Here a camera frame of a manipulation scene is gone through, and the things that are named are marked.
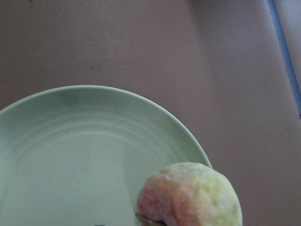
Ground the pink green peach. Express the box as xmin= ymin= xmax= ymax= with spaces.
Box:
xmin=137 ymin=162 xmax=243 ymax=226

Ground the green plate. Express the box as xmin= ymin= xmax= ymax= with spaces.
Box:
xmin=0 ymin=85 xmax=210 ymax=226

